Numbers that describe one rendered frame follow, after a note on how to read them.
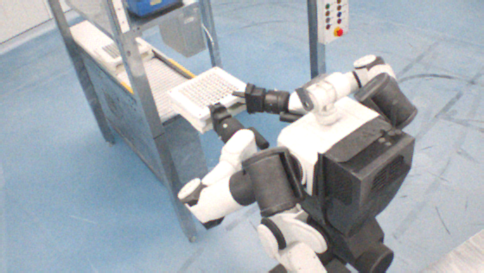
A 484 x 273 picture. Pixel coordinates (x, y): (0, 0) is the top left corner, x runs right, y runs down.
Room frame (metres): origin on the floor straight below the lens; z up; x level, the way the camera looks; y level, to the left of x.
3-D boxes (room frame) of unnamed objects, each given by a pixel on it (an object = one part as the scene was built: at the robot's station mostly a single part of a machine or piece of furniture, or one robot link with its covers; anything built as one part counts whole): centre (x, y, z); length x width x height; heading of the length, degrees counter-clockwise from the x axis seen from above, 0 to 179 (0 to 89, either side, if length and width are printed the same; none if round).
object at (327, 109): (0.90, -0.23, 1.29); 0.10 x 0.07 x 0.09; 121
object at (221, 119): (1.21, 0.05, 1.00); 0.12 x 0.10 x 0.13; 23
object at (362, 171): (0.84, -0.25, 1.09); 0.34 x 0.30 x 0.36; 121
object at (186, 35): (1.81, 0.18, 1.11); 0.22 x 0.11 x 0.20; 31
